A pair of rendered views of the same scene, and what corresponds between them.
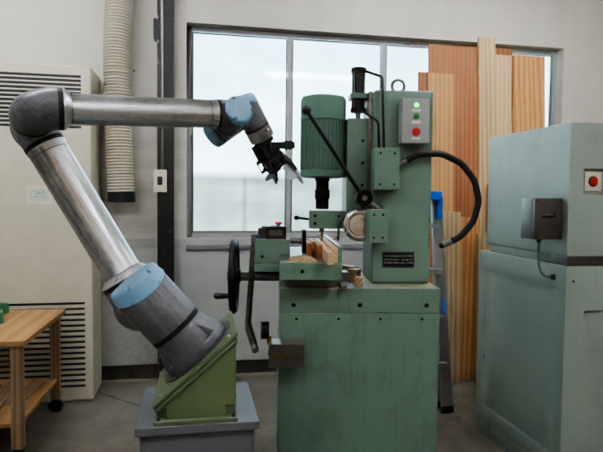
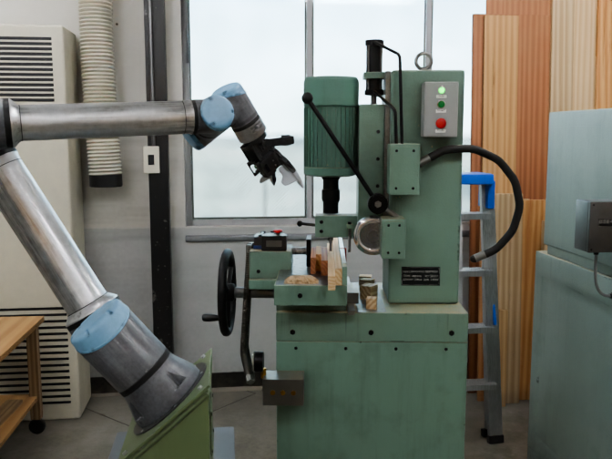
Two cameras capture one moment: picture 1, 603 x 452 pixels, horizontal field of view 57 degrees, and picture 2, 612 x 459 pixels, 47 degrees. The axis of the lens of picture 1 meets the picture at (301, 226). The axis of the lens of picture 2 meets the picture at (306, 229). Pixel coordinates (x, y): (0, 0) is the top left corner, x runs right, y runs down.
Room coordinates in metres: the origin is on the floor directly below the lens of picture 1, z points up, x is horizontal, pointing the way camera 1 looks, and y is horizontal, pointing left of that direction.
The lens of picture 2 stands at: (-0.10, -0.17, 1.33)
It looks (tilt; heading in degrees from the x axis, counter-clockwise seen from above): 8 degrees down; 4
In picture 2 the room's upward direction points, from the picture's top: straight up
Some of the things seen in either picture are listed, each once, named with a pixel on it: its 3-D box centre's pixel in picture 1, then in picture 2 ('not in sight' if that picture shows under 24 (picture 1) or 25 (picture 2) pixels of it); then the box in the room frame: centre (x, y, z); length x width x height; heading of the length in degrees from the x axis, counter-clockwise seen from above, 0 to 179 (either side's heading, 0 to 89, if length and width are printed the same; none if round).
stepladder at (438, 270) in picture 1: (423, 299); (470, 306); (2.96, -0.66, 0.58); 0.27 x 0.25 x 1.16; 11
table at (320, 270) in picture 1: (293, 261); (297, 274); (2.17, 0.03, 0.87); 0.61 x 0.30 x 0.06; 3
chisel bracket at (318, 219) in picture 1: (327, 221); (336, 227); (2.17, -0.10, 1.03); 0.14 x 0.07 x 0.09; 93
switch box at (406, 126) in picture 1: (414, 121); (439, 109); (2.05, -0.41, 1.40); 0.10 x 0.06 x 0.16; 93
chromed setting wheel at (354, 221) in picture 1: (359, 224); (372, 235); (2.06, -0.22, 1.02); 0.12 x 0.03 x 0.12; 93
